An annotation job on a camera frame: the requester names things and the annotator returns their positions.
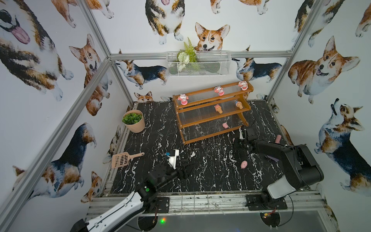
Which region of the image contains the blue pink ice cream toy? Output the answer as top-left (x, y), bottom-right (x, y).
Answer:
top-left (235, 101), bottom-right (243, 109)

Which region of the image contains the pink ice cream cone toy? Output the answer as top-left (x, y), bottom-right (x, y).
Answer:
top-left (214, 104), bottom-right (223, 114)

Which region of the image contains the pink white bunny doll figure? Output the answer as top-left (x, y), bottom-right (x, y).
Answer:
top-left (238, 81), bottom-right (248, 91)

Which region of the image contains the pink hooded bunny doll figure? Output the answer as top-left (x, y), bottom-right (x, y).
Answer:
top-left (178, 94), bottom-right (189, 105)

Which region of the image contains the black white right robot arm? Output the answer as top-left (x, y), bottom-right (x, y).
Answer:
top-left (234, 128), bottom-right (324, 203)

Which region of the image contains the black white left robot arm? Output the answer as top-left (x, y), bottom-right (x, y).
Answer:
top-left (71, 162), bottom-right (195, 232)

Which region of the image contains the orange wooden two-tier shelf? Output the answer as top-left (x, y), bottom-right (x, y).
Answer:
top-left (173, 82), bottom-right (254, 145)

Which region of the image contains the beige slotted scoop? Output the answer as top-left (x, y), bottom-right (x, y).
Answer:
top-left (111, 152), bottom-right (145, 169)

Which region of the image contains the pink pot with green succulent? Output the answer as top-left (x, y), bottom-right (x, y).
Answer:
top-left (122, 110), bottom-right (146, 133)

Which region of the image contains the artificial fern with white flowers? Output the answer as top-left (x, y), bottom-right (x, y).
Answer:
top-left (177, 38), bottom-right (198, 72)

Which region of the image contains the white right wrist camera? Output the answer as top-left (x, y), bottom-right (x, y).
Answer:
top-left (239, 128), bottom-right (244, 140)

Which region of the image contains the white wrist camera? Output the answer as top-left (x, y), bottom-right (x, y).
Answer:
top-left (239, 128), bottom-right (244, 140)
top-left (165, 149), bottom-right (179, 169)

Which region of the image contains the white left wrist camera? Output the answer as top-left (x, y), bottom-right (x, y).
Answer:
top-left (165, 149), bottom-right (179, 169)

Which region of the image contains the purple spatula with pink handle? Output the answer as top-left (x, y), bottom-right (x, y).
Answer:
top-left (266, 134), bottom-right (282, 162)

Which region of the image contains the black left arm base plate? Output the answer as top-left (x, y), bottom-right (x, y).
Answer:
top-left (145, 197), bottom-right (170, 214)

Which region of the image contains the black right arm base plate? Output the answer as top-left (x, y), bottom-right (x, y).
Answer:
top-left (245, 193), bottom-right (288, 211)

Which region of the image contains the white wire wall basket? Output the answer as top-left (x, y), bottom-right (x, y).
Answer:
top-left (166, 51), bottom-right (231, 76)

